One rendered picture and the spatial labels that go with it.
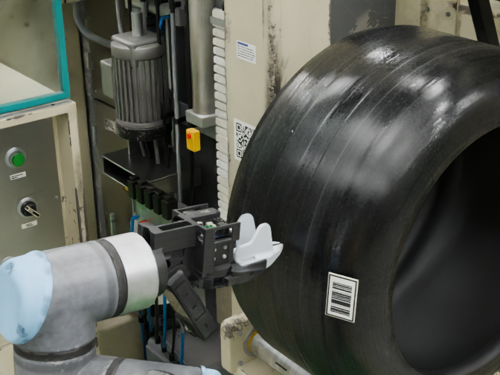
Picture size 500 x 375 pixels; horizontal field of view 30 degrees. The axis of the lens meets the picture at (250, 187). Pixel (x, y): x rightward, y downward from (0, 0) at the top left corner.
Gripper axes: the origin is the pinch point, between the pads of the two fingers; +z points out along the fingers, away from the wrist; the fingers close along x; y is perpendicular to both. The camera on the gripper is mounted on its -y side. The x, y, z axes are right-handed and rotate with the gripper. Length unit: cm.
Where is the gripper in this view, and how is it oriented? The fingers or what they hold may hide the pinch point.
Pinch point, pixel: (272, 252)
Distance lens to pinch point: 121.6
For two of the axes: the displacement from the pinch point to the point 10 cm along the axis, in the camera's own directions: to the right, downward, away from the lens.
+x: -6.1, -3.2, 7.2
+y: 0.8, -9.4, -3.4
